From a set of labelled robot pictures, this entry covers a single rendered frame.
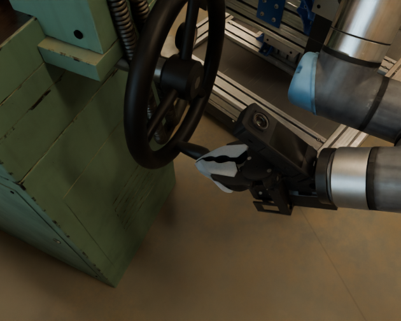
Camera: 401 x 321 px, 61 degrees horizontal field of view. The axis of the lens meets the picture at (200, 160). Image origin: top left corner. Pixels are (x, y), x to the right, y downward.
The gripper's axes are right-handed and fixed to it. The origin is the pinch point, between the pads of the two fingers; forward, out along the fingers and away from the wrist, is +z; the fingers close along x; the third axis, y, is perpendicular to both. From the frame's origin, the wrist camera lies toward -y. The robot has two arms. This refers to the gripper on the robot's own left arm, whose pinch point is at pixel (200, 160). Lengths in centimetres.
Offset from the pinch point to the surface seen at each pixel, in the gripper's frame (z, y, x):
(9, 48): 12.2, -26.5, -5.1
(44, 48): 12.1, -23.9, -1.4
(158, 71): 3.1, -13.5, 5.3
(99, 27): 3.0, -23.4, 1.0
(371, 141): -3, 82, 82
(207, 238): 38, 61, 15
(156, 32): -6.0, -21.5, -0.1
